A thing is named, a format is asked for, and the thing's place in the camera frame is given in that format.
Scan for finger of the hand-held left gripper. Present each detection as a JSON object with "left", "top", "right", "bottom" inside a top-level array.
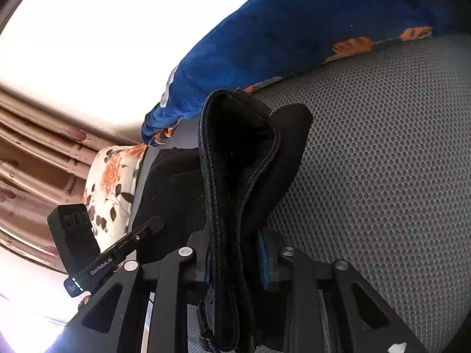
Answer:
[{"left": 127, "top": 216, "right": 165, "bottom": 246}]

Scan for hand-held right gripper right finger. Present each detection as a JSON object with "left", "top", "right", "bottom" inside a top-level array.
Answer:
[{"left": 258, "top": 230, "right": 429, "bottom": 353}]

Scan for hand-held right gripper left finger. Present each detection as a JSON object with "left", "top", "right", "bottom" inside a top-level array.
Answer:
[{"left": 55, "top": 230, "right": 212, "bottom": 353}]

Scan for black pants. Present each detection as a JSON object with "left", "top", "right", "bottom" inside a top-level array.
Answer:
[{"left": 130, "top": 89, "right": 314, "bottom": 353}]

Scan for floral pillow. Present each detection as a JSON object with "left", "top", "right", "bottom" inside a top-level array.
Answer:
[{"left": 82, "top": 144, "right": 148, "bottom": 243}]

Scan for beige patterned curtain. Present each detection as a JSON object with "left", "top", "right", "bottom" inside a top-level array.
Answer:
[{"left": 0, "top": 88, "right": 140, "bottom": 273}]

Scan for grey mesh mattress pad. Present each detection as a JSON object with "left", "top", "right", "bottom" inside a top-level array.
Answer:
[{"left": 143, "top": 33, "right": 471, "bottom": 353}]

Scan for blue printed blanket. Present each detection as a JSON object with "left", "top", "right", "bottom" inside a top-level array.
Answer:
[{"left": 141, "top": 0, "right": 457, "bottom": 146}]

